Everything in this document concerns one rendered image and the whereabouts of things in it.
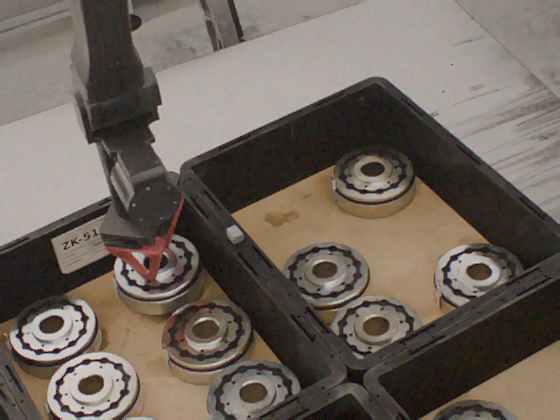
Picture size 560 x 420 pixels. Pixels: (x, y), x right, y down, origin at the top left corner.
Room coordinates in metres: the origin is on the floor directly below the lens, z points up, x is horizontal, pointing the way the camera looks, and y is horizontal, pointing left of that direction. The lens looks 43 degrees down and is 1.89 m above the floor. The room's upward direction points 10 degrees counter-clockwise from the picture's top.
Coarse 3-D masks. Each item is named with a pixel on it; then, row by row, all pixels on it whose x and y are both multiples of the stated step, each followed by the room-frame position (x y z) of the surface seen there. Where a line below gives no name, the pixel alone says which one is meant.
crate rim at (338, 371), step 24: (192, 192) 1.10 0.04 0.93; (72, 216) 1.09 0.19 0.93; (24, 240) 1.07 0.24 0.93; (240, 264) 0.97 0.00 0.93; (264, 288) 0.92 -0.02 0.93; (288, 312) 0.88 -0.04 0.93; (312, 336) 0.84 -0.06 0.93; (0, 360) 0.89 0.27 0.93; (336, 360) 0.81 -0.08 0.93; (336, 384) 0.78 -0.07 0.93; (24, 408) 0.82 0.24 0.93; (288, 408) 0.76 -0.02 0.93
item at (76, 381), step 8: (96, 368) 0.91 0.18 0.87; (80, 376) 0.90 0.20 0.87; (88, 376) 0.90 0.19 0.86; (96, 376) 0.90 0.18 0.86; (104, 376) 0.90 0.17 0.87; (72, 384) 0.89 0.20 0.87; (80, 384) 0.89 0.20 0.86; (104, 384) 0.88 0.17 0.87; (112, 384) 0.88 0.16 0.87; (72, 392) 0.88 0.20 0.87; (104, 392) 0.87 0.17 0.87; (80, 400) 0.87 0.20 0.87; (88, 400) 0.87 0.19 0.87; (96, 400) 0.86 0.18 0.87
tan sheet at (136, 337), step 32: (96, 288) 1.07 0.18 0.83; (128, 320) 1.01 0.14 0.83; (160, 320) 1.00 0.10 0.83; (128, 352) 0.96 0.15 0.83; (160, 352) 0.95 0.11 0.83; (256, 352) 0.92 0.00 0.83; (32, 384) 0.93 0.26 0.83; (160, 384) 0.90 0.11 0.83; (192, 384) 0.89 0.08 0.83; (160, 416) 0.86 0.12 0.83; (192, 416) 0.85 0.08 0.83
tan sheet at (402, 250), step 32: (288, 192) 1.18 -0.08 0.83; (320, 192) 1.17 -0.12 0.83; (416, 192) 1.14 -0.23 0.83; (256, 224) 1.13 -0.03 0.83; (288, 224) 1.12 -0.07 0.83; (320, 224) 1.11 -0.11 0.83; (352, 224) 1.10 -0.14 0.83; (384, 224) 1.09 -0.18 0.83; (416, 224) 1.08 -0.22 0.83; (448, 224) 1.07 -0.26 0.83; (288, 256) 1.07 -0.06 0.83; (384, 256) 1.04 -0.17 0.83; (416, 256) 1.03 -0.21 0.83; (384, 288) 0.99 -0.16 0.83; (416, 288) 0.98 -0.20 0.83
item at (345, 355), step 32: (352, 96) 1.23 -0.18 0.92; (256, 128) 1.20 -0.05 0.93; (192, 160) 1.16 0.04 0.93; (480, 160) 1.07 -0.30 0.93; (512, 192) 1.00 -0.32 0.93; (224, 224) 1.03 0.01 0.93; (544, 224) 0.94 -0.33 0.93; (256, 256) 0.97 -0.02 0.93; (288, 288) 0.92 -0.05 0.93; (512, 288) 0.86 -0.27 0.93; (320, 320) 0.86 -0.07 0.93; (448, 320) 0.83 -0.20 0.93; (384, 352) 0.81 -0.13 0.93
